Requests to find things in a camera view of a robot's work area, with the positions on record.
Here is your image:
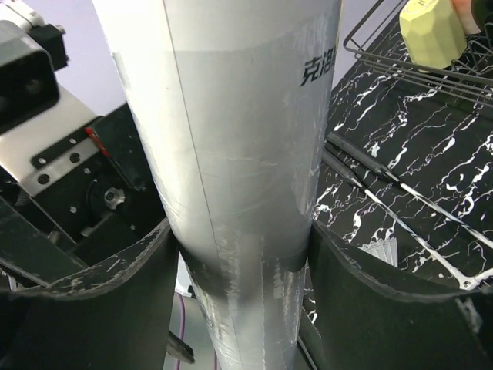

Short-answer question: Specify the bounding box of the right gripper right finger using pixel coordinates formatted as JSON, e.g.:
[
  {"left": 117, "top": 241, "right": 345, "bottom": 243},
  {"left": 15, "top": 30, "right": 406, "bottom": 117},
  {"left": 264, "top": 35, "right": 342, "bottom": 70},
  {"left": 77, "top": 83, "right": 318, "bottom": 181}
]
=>
[{"left": 308, "top": 222, "right": 492, "bottom": 369}]

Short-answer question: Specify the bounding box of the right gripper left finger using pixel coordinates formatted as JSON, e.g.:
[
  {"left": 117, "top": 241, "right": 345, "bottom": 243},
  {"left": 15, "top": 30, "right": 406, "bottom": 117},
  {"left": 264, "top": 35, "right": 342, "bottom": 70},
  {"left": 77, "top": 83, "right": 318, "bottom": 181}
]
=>
[{"left": 1, "top": 220, "right": 177, "bottom": 369}]

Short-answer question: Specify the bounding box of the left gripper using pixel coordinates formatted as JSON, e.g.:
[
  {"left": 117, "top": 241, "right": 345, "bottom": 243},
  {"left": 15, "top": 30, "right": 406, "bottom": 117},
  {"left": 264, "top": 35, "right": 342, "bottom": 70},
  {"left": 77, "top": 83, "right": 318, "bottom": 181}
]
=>
[{"left": 1, "top": 105, "right": 165, "bottom": 286}]

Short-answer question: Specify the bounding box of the shuttlecock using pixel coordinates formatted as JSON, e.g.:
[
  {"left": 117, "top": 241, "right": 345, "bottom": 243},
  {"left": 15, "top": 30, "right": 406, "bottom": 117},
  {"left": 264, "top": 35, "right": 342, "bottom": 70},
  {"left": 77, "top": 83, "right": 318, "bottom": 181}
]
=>
[{"left": 361, "top": 238, "right": 398, "bottom": 267}]

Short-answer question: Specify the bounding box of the white shuttlecock tube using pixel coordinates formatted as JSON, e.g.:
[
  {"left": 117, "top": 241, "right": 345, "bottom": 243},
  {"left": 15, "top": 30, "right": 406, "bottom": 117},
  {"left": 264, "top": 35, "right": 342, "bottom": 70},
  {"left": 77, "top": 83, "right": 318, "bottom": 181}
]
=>
[{"left": 94, "top": 1, "right": 341, "bottom": 369}]

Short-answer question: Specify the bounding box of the lower badminton racket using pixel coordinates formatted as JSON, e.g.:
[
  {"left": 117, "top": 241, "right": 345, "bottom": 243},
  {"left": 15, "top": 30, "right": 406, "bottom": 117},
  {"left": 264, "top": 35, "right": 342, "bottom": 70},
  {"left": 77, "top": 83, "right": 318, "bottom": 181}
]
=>
[{"left": 322, "top": 150, "right": 492, "bottom": 290}]

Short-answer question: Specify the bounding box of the badminton racket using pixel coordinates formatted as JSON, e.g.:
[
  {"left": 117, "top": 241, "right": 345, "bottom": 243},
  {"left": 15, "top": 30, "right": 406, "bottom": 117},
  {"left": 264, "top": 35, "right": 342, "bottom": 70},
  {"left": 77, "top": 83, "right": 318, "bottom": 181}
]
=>
[
  {"left": 322, "top": 150, "right": 492, "bottom": 290},
  {"left": 327, "top": 132, "right": 492, "bottom": 249}
]

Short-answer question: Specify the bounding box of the upper badminton racket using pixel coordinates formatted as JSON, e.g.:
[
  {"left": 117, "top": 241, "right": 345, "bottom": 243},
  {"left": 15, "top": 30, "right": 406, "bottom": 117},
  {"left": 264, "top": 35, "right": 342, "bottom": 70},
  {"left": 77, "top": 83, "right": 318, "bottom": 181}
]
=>
[{"left": 327, "top": 132, "right": 492, "bottom": 249}]

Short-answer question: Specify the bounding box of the marble pattern table mat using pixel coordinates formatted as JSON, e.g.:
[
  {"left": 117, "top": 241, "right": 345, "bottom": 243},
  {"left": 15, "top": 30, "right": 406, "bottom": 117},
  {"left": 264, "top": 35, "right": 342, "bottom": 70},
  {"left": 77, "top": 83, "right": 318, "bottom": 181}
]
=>
[{"left": 314, "top": 44, "right": 492, "bottom": 287}]

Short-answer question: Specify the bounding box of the yellow-green mug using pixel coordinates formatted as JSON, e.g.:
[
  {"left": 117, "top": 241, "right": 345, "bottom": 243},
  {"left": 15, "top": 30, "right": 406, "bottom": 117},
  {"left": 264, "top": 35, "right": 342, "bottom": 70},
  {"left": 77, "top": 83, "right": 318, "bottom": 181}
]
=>
[{"left": 399, "top": 0, "right": 467, "bottom": 69}]

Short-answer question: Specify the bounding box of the pink cup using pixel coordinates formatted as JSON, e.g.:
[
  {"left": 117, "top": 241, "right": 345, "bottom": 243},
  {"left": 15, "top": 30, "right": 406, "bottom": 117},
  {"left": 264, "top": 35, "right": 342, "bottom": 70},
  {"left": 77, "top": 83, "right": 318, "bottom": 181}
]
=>
[{"left": 452, "top": 0, "right": 481, "bottom": 35}]

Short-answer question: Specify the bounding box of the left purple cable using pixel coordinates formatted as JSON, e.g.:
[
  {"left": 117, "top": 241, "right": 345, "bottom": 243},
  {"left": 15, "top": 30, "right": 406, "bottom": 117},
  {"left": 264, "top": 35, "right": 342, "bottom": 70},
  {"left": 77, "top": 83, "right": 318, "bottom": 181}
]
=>
[{"left": 169, "top": 292, "right": 193, "bottom": 370}]

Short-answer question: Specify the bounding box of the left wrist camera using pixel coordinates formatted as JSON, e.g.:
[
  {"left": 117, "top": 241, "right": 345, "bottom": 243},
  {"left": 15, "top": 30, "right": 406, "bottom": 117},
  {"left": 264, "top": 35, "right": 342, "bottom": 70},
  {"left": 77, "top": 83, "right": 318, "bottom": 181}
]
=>
[{"left": 1, "top": 1, "right": 99, "bottom": 197}]

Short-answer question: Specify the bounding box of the wire dish rack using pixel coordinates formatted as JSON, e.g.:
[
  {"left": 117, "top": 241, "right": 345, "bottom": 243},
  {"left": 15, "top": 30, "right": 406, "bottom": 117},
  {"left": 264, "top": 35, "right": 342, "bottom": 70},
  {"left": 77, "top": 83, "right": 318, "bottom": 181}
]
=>
[{"left": 343, "top": 1, "right": 492, "bottom": 108}]

